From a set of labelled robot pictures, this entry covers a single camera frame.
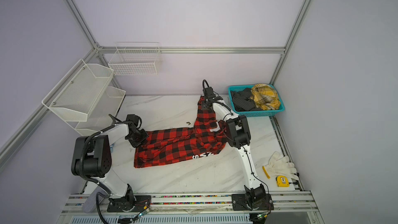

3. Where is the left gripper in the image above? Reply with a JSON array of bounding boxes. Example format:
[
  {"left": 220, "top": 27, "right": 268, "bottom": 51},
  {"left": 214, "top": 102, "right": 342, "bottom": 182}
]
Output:
[{"left": 127, "top": 129, "right": 149, "bottom": 148}]

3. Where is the red black plaid shirt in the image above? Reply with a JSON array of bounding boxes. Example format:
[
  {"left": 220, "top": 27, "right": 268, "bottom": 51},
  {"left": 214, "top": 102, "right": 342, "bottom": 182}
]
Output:
[{"left": 134, "top": 96, "right": 228, "bottom": 169}]

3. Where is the yellow plaid shirt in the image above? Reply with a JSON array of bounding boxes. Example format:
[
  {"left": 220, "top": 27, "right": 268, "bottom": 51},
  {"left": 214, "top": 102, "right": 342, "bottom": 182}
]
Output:
[{"left": 251, "top": 84, "right": 281, "bottom": 111}]

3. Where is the grey foam pad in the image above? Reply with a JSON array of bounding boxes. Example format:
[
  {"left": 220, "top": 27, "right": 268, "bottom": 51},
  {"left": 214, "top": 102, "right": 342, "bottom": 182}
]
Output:
[{"left": 82, "top": 187, "right": 106, "bottom": 214}]

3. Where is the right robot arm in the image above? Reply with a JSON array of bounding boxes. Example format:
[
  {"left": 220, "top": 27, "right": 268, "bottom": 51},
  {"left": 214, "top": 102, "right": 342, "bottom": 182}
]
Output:
[{"left": 202, "top": 80, "right": 273, "bottom": 211}]

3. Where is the teal plastic basket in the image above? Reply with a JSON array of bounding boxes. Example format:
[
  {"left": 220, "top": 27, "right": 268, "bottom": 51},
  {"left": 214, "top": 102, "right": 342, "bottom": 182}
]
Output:
[{"left": 228, "top": 85, "right": 285, "bottom": 117}]

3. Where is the white wire wall basket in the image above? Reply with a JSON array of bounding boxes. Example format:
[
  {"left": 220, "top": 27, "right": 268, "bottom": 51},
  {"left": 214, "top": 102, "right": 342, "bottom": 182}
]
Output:
[{"left": 108, "top": 42, "right": 163, "bottom": 76}]

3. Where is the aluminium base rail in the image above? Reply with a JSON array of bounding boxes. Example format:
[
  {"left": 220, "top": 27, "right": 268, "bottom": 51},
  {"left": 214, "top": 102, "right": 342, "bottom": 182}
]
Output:
[{"left": 57, "top": 191, "right": 324, "bottom": 224}]

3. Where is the dark grey shirt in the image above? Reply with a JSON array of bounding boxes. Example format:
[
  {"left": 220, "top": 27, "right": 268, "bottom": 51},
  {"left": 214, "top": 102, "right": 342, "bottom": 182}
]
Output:
[{"left": 231, "top": 88, "right": 262, "bottom": 112}]

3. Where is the white mesh wall shelf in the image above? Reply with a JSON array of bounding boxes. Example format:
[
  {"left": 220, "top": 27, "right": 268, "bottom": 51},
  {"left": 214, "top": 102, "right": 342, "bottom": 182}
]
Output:
[{"left": 42, "top": 60, "right": 125, "bottom": 136}]

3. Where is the white work glove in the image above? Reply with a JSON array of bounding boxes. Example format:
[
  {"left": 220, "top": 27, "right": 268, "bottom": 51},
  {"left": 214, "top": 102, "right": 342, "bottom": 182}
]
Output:
[{"left": 265, "top": 151, "right": 299, "bottom": 180}]

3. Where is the yellow tape measure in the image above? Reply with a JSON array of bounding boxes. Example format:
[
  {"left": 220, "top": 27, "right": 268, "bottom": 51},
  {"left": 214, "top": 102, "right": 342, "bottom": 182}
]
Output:
[{"left": 276, "top": 175, "right": 290, "bottom": 187}]

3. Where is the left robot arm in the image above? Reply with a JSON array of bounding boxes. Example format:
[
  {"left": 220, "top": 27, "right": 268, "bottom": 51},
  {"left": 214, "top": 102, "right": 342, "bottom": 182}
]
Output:
[{"left": 71, "top": 114, "right": 151, "bottom": 224}]

